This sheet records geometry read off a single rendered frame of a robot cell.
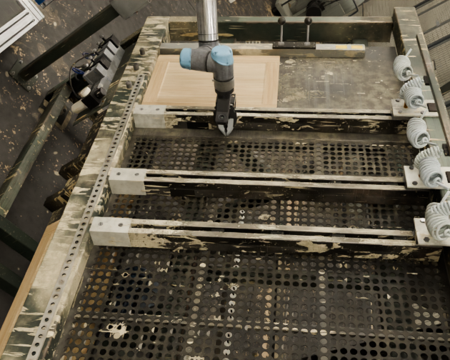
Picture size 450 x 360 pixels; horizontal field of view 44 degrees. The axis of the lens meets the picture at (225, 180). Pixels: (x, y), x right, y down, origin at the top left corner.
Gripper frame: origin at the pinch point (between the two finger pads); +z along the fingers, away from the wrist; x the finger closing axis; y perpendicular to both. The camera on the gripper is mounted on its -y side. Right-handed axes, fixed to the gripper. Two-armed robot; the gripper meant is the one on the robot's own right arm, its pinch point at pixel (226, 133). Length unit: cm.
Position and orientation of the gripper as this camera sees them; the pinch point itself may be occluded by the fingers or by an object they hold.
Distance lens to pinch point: 213.3
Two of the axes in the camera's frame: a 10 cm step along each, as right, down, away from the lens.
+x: -9.9, -0.4, 1.1
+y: 1.1, -6.8, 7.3
